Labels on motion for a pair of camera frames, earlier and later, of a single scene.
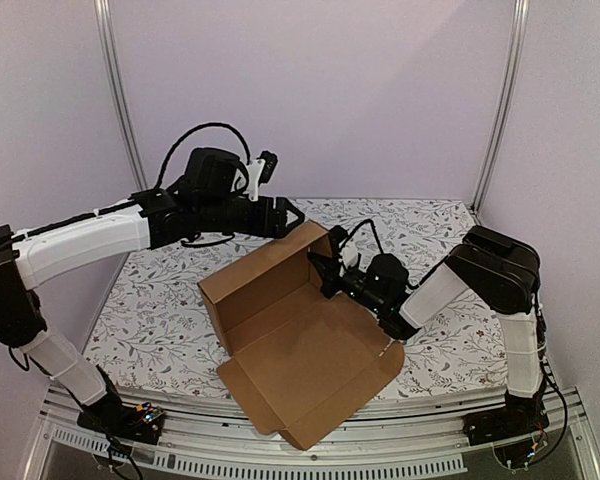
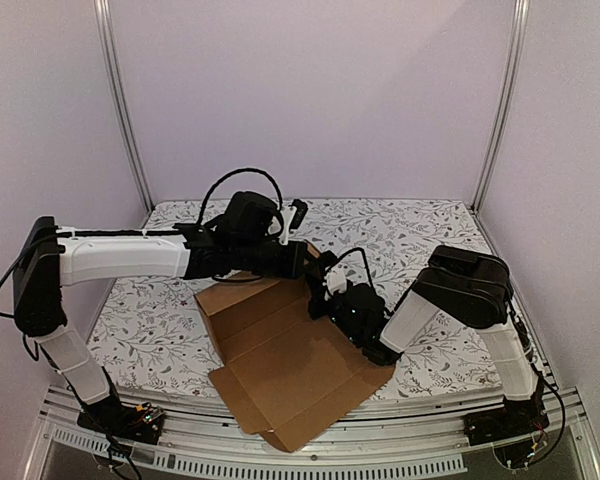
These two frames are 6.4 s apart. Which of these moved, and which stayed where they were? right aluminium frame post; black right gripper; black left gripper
Moved: black right gripper; black left gripper
Stayed: right aluminium frame post
